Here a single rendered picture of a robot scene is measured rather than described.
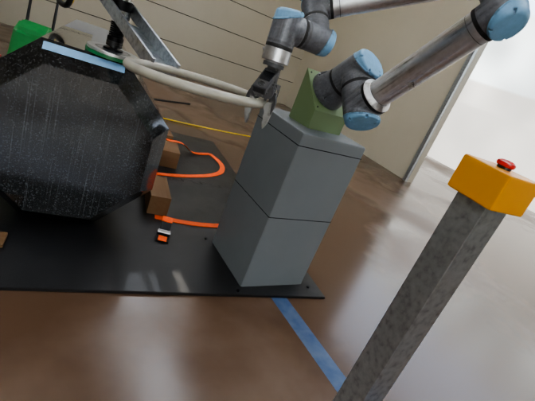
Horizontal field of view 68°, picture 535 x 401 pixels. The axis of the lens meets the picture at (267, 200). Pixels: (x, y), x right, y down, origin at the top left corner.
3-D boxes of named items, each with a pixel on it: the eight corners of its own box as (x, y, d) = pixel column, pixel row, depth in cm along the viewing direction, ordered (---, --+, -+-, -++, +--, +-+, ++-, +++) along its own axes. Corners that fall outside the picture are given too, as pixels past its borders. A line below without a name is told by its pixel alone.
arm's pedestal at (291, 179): (270, 241, 257) (322, 118, 226) (311, 291, 220) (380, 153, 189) (200, 238, 228) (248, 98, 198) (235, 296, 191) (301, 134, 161)
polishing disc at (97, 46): (99, 54, 161) (100, 51, 160) (78, 40, 172) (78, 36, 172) (146, 64, 177) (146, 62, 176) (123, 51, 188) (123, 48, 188)
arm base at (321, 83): (336, 78, 196) (352, 68, 188) (344, 113, 191) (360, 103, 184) (309, 69, 184) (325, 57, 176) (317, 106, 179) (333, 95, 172)
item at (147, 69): (95, 56, 132) (97, 46, 131) (210, 83, 168) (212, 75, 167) (174, 93, 102) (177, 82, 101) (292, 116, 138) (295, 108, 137)
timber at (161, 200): (166, 216, 234) (171, 199, 230) (146, 212, 229) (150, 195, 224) (162, 193, 259) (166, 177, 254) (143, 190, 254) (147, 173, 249)
